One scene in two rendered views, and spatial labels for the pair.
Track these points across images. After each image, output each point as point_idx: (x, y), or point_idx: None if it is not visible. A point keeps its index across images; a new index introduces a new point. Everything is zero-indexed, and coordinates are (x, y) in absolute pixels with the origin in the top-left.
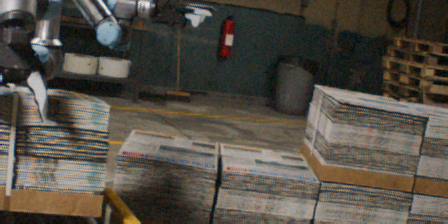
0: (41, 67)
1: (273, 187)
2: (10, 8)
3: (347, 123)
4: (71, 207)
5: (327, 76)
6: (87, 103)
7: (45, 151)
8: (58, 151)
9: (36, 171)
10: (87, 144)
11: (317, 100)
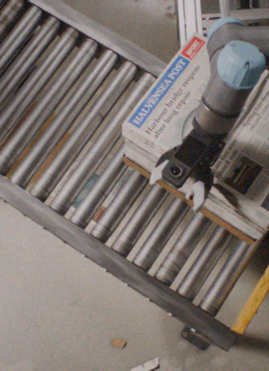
0: (208, 182)
1: None
2: (199, 122)
3: None
4: (230, 230)
5: None
6: (254, 207)
7: (216, 202)
8: (226, 208)
9: (209, 203)
10: (249, 220)
11: None
